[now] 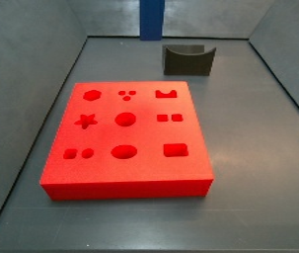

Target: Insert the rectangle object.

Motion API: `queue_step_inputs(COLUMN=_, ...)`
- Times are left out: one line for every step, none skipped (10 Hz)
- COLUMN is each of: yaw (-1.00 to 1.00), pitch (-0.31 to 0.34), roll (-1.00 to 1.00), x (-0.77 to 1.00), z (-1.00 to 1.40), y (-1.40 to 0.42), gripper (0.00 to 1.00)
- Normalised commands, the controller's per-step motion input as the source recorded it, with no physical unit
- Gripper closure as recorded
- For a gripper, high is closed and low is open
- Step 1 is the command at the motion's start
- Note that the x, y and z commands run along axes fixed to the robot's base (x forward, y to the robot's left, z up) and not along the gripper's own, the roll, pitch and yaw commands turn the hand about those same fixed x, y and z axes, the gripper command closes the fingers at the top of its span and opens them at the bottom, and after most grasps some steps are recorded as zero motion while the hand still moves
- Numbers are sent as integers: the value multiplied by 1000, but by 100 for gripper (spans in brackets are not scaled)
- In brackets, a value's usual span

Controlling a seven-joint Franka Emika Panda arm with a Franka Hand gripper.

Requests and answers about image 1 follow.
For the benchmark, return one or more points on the blue rectangular block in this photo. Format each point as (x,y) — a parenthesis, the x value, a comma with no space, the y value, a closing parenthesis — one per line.
(151,19)

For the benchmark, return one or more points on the black curved holder block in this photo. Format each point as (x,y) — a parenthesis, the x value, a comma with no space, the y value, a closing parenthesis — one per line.
(187,59)

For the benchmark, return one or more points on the red foam shape board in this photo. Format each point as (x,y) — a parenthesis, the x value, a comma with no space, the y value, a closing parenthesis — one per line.
(128,143)

